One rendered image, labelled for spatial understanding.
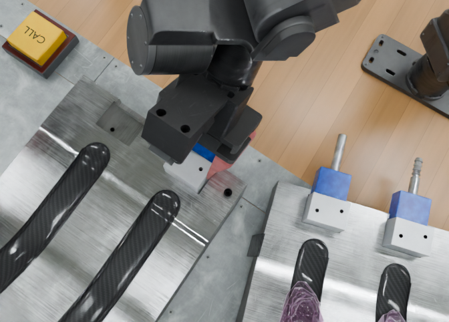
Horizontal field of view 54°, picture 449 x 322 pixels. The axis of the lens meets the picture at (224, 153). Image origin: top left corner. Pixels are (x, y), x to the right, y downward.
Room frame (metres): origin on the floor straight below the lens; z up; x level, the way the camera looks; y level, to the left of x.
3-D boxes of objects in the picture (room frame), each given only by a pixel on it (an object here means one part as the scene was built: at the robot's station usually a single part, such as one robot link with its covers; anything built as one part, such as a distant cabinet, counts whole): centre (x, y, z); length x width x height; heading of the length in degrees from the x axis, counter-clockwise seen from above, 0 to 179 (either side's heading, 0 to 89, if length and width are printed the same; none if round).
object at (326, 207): (0.14, -0.15, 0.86); 0.13 x 0.05 x 0.05; 171
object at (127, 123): (0.17, 0.13, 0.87); 0.05 x 0.05 x 0.04; 63
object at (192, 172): (0.16, 0.02, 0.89); 0.13 x 0.05 x 0.05; 154
